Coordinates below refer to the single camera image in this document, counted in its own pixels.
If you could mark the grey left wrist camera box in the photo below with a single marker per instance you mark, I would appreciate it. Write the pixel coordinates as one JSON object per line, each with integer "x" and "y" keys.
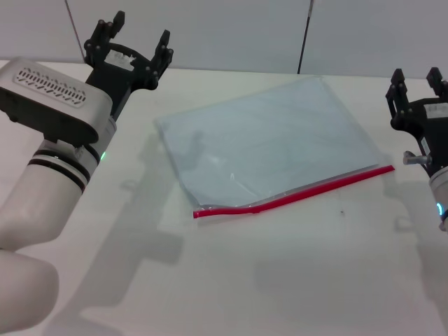
{"x": 52, "y": 101}

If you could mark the clear document bag red zipper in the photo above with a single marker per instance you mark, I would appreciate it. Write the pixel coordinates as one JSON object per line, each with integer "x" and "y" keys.
{"x": 266, "y": 140}

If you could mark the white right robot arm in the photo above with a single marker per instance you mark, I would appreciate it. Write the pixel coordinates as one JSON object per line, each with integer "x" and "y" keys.
{"x": 441, "y": 189}

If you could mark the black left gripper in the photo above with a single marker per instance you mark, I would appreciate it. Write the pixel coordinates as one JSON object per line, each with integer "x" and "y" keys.
{"x": 120, "y": 75}

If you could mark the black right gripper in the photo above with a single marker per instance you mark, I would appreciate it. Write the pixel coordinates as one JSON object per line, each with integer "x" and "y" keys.
{"x": 434, "y": 129}

